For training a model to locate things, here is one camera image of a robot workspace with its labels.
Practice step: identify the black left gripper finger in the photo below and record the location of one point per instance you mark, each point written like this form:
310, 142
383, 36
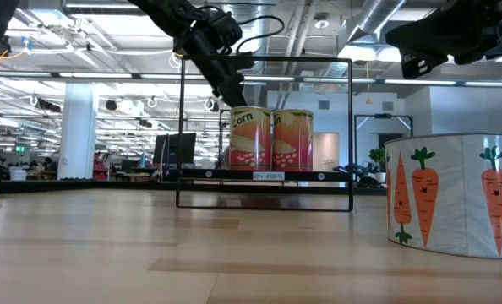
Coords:
233, 93

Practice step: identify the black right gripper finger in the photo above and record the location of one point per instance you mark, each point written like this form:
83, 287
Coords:
413, 63
420, 38

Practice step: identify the corn can red orange label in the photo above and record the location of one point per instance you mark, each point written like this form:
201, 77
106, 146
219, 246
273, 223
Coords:
251, 139
293, 141

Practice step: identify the carrots can white orange label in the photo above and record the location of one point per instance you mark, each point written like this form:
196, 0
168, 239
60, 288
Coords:
449, 190

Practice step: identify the black computer monitor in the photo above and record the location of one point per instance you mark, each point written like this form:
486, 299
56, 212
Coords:
187, 148

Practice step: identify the green plant white pot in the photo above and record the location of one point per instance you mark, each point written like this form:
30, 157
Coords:
378, 156

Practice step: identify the round ceiling sensor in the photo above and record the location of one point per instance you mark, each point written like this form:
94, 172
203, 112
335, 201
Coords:
321, 22

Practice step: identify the white building column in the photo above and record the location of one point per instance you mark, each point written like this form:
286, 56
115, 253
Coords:
77, 135

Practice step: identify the green exit sign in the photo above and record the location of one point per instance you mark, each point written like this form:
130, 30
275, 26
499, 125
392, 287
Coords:
20, 148

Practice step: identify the white bucket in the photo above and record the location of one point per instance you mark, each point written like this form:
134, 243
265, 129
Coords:
18, 175

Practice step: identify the silver ribbed air duct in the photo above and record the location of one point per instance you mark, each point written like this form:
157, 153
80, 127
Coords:
257, 92

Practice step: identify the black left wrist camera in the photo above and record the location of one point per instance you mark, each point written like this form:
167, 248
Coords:
225, 29

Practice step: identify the large silver air duct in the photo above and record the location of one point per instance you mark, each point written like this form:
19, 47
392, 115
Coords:
373, 17

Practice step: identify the black metal station frame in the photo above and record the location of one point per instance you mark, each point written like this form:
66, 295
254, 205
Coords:
382, 115

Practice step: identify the black aluminium table frame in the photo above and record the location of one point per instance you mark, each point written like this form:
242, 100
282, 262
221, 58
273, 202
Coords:
86, 186

